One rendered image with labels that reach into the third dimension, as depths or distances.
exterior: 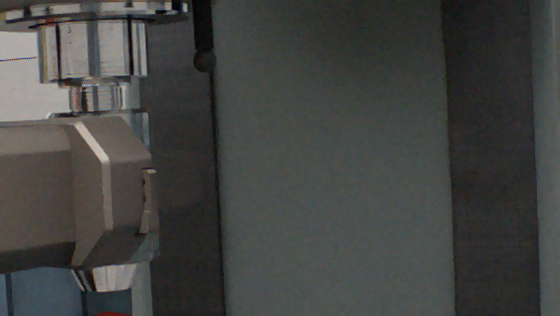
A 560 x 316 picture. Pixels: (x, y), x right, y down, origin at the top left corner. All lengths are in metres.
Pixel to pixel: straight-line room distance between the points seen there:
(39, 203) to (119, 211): 0.03
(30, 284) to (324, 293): 4.65
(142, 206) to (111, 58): 0.07
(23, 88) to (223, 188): 4.55
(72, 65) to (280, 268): 0.42
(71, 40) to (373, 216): 0.41
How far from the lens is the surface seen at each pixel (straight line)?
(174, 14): 0.44
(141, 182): 0.39
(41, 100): 5.32
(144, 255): 0.45
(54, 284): 5.37
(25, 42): 5.37
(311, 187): 0.82
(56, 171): 0.39
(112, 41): 0.44
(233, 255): 0.84
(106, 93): 0.45
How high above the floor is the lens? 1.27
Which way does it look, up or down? 3 degrees down
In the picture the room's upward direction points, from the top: 3 degrees counter-clockwise
